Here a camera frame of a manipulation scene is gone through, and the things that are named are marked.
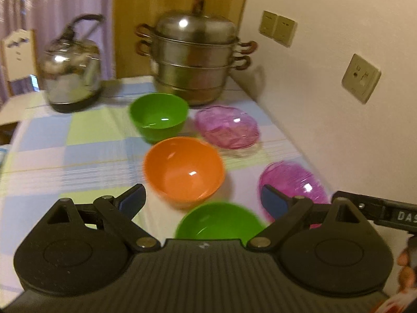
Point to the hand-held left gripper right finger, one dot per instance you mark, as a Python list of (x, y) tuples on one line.
[(273, 202)]

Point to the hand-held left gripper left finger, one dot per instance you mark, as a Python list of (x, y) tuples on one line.
[(133, 199)]

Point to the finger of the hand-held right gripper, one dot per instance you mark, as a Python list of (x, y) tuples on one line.
[(360, 206)]

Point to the clear pink plastic plate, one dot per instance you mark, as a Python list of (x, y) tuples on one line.
[(293, 179), (228, 127)]

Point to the green plastic bowl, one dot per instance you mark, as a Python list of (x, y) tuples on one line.
[(218, 221), (159, 114)]

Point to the person's right hand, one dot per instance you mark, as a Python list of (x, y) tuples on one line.
[(407, 274)]

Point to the orange plastic bowl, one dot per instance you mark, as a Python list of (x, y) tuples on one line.
[(184, 169)]

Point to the checked pastel tablecloth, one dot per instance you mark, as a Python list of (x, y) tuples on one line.
[(75, 156)]

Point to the steel kettle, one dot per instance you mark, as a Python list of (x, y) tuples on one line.
[(70, 68)]

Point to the stacked steel steamer pot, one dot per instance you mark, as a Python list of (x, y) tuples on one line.
[(195, 55)]

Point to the white wooden chair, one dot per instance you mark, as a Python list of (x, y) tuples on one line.
[(18, 55)]

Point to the pale purple curtain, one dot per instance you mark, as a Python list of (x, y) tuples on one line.
[(49, 0)]

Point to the beige wall socket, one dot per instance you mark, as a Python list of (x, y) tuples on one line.
[(286, 31), (268, 23), (361, 77)]

